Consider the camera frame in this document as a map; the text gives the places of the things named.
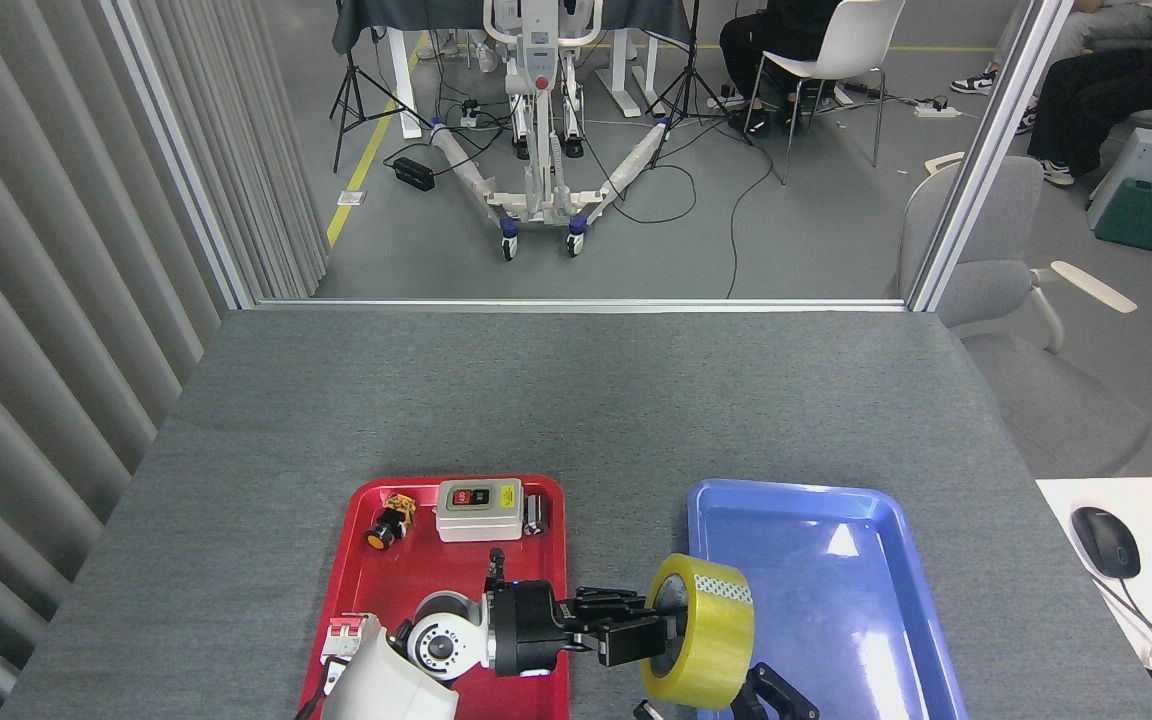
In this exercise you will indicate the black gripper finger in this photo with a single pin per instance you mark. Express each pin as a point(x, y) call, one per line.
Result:
point(776, 700)
point(616, 605)
point(636, 642)
point(648, 712)

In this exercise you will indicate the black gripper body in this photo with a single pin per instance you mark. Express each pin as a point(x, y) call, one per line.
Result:
point(526, 625)

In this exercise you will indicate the yellow tape roll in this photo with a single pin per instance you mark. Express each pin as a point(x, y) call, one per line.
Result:
point(711, 640)

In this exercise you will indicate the blue plastic tray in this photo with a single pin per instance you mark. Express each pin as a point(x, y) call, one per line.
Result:
point(836, 620)

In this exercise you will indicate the red plastic tray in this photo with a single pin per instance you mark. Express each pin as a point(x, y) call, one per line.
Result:
point(416, 570)

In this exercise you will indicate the orange black push button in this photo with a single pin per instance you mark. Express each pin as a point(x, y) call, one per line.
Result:
point(386, 528)

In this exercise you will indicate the white red circuit breaker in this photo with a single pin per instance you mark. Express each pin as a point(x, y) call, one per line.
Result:
point(346, 635)

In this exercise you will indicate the black computer mouse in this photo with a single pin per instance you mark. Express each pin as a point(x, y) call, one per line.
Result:
point(1106, 540)

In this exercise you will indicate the grey office chair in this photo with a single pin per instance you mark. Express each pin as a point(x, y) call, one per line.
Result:
point(1026, 380)

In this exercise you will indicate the silver floor socket plate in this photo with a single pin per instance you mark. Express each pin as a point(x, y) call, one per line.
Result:
point(351, 198)

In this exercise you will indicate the white stand on wheels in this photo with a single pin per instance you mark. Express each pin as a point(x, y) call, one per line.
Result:
point(539, 120)

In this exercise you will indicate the black tripod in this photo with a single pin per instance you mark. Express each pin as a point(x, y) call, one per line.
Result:
point(351, 90)
point(688, 80)

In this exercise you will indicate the person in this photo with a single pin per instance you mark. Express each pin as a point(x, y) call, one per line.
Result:
point(776, 40)
point(438, 47)
point(1106, 90)
point(1076, 35)

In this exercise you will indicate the white power strip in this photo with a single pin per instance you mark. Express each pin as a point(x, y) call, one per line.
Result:
point(936, 110)

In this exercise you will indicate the white plastic chair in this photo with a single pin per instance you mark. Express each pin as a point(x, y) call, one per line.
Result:
point(851, 40)

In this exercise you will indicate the black silver knob switch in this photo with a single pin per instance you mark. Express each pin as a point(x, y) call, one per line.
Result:
point(536, 515)

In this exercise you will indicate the white push button switch box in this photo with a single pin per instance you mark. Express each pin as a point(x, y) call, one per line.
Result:
point(479, 515)

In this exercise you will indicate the silver horizontal rail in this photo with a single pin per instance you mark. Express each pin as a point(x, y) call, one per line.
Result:
point(576, 304)

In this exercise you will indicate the silver post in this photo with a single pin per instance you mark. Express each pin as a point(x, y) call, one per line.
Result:
point(986, 150)

